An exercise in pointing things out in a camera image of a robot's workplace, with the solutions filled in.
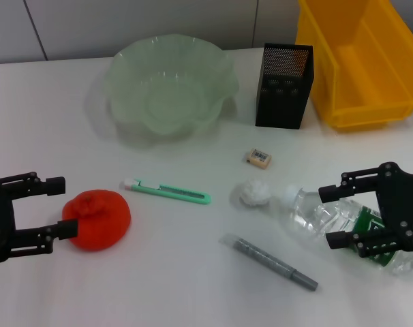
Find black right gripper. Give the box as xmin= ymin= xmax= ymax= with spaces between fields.
xmin=318 ymin=162 xmax=413 ymax=259

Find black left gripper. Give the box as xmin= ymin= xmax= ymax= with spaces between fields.
xmin=0 ymin=171 xmax=78 ymax=264

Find clear green-label water bottle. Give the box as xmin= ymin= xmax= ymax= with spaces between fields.
xmin=283 ymin=185 xmax=413 ymax=276

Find red-orange toy orange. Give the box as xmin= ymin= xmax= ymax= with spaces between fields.
xmin=62 ymin=189 xmax=132 ymax=252

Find white paper ball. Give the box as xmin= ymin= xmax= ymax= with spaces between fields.
xmin=239 ymin=178 xmax=271 ymax=208

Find green utility knife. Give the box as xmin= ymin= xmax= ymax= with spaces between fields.
xmin=119 ymin=177 xmax=213 ymax=206

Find grey marker pen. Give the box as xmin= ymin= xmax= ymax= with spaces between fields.
xmin=219 ymin=233 xmax=319 ymax=293

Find beige eraser with barcode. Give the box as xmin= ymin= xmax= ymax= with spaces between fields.
xmin=242 ymin=147 xmax=273 ymax=170

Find black mesh pen holder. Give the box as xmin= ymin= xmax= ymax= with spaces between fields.
xmin=255 ymin=42 xmax=315 ymax=130

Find pale green glass fruit plate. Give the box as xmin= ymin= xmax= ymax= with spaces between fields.
xmin=106 ymin=33 xmax=240 ymax=137

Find yellow plastic bin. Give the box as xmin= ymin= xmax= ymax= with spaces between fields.
xmin=294 ymin=0 xmax=413 ymax=133

